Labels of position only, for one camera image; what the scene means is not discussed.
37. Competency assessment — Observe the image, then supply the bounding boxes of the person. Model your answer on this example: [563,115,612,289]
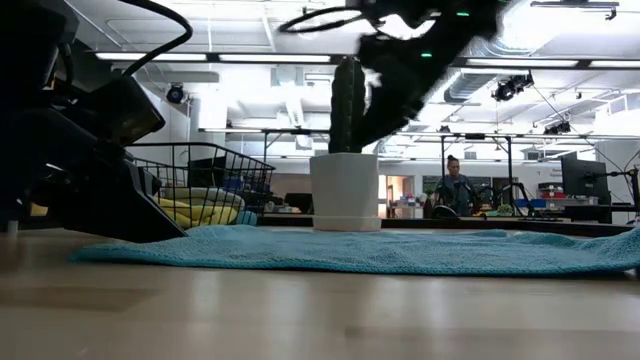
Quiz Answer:
[432,154,480,219]

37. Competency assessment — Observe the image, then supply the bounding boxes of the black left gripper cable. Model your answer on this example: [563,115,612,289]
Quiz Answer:
[119,0,194,79]

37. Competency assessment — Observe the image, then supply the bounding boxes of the black metal rack frame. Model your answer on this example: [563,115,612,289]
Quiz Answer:
[439,132,515,216]

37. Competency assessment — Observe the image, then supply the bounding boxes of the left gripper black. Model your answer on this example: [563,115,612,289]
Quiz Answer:
[0,99,189,245]

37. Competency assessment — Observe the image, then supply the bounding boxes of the green cactus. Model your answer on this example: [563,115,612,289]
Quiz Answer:
[327,55,368,155]

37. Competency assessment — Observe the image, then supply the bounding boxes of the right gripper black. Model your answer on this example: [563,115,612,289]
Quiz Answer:
[349,32,454,154]

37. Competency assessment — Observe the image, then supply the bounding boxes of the light blue microfiber towel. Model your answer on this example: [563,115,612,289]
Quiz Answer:
[69,224,640,278]

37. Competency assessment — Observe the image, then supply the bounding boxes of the black computer monitor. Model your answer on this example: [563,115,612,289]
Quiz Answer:
[560,152,612,206]
[187,156,229,190]

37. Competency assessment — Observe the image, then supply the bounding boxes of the yellow microfiber towel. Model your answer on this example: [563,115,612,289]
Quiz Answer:
[152,197,241,230]

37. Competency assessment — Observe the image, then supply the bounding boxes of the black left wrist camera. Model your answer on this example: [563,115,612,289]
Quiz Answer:
[74,74,167,149]

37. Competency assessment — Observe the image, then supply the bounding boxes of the black aluminium table frame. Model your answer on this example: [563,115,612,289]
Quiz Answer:
[257,213,637,239]

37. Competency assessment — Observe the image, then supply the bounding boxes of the white hexagonal plant pot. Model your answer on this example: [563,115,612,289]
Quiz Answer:
[309,152,380,219]

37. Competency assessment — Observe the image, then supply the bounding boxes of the black wire basket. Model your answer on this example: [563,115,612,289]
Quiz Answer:
[124,142,276,230]

